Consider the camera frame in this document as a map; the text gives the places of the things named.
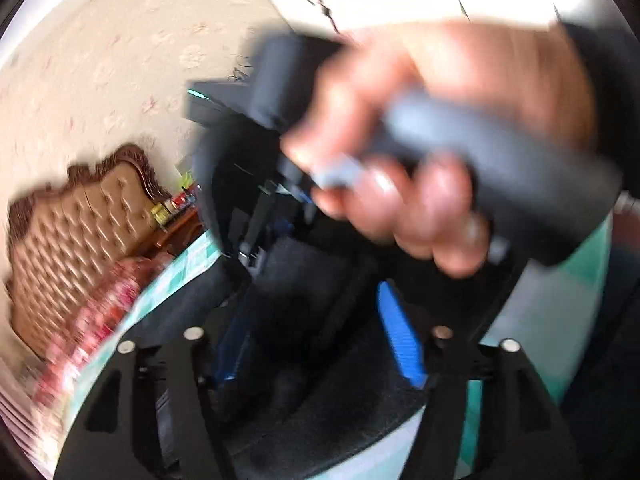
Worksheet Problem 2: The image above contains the teal checkered tablecloth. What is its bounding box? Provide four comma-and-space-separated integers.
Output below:
60, 210, 613, 480

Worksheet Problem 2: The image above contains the person's right hand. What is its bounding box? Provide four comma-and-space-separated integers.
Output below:
280, 22, 598, 278

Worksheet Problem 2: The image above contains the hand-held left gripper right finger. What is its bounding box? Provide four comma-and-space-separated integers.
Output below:
376, 280, 588, 480

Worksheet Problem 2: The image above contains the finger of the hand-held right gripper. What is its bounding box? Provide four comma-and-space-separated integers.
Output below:
240, 180, 313, 266

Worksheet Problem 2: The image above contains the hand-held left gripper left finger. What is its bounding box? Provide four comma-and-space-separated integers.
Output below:
52, 305, 256, 480

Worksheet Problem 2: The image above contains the dark wooden nightstand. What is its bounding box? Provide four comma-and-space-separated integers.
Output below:
155, 205, 207, 257

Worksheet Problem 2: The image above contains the red floral bedspread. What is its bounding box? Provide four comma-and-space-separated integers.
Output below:
30, 255, 171, 411

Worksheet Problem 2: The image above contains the person's dark clothing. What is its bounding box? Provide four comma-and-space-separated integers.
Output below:
560, 210, 640, 466

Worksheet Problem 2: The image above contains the tufted leather headboard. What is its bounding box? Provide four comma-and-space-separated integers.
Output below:
7, 144, 206, 361

